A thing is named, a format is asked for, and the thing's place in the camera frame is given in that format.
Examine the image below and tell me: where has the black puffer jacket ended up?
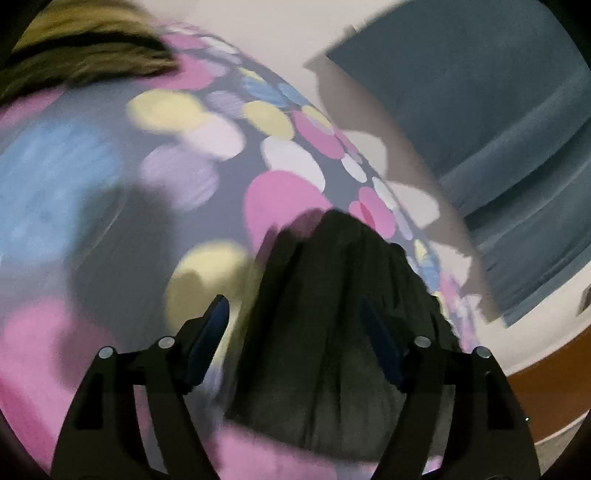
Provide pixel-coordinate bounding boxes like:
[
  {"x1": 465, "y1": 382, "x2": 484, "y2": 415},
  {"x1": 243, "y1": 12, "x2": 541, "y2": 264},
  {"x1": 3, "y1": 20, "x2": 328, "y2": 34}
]
[{"x1": 225, "y1": 209, "x2": 460, "y2": 462}]

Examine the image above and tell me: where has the brown wooden furniture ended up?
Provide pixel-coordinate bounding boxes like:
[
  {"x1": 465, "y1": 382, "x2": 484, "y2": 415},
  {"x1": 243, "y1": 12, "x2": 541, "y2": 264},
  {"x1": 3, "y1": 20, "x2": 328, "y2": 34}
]
[{"x1": 508, "y1": 328, "x2": 591, "y2": 442}]

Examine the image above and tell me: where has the colourful dotted bed cover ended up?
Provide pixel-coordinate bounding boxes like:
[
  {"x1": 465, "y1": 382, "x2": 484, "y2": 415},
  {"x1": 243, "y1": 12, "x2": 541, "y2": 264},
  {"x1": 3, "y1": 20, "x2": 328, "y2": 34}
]
[{"x1": 1, "y1": 25, "x2": 476, "y2": 469}]

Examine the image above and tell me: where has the blue curtain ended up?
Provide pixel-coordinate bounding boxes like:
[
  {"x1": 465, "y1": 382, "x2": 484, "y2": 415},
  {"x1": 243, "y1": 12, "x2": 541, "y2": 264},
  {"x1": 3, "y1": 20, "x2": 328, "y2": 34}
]
[{"x1": 328, "y1": 1, "x2": 590, "y2": 324}]

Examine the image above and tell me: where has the yellow black striped pillow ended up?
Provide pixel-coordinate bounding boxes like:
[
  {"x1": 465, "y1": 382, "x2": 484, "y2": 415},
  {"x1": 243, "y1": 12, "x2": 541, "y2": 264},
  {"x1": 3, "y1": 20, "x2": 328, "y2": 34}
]
[{"x1": 1, "y1": 1, "x2": 178, "y2": 105}]

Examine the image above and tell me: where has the grey wall switch plate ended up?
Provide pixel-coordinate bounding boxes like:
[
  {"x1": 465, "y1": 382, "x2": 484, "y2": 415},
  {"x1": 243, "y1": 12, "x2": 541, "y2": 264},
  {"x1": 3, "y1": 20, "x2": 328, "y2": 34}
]
[{"x1": 577, "y1": 286, "x2": 591, "y2": 315}]

